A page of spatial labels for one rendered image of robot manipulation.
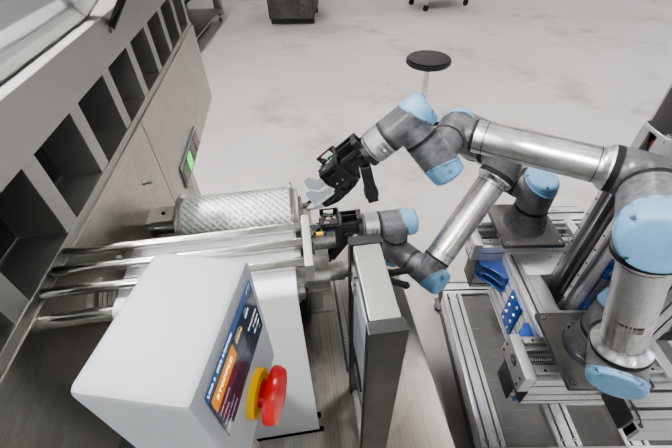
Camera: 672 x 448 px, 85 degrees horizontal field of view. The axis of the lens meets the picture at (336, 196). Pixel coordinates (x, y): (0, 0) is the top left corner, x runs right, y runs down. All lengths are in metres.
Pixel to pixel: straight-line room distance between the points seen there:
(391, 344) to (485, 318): 1.54
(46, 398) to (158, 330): 0.48
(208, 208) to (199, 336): 0.69
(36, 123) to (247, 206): 0.39
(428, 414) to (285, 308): 0.57
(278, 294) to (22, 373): 0.31
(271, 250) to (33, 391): 0.33
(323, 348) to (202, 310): 0.90
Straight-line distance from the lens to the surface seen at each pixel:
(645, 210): 0.77
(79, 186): 0.78
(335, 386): 1.02
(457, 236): 1.03
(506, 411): 1.85
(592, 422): 1.97
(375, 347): 0.50
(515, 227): 1.53
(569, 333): 1.29
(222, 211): 0.84
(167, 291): 0.19
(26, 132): 0.64
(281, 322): 0.57
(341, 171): 0.80
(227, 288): 0.18
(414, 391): 1.03
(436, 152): 0.79
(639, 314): 0.94
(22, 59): 0.72
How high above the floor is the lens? 1.85
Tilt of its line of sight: 41 degrees down
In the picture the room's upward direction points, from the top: 2 degrees counter-clockwise
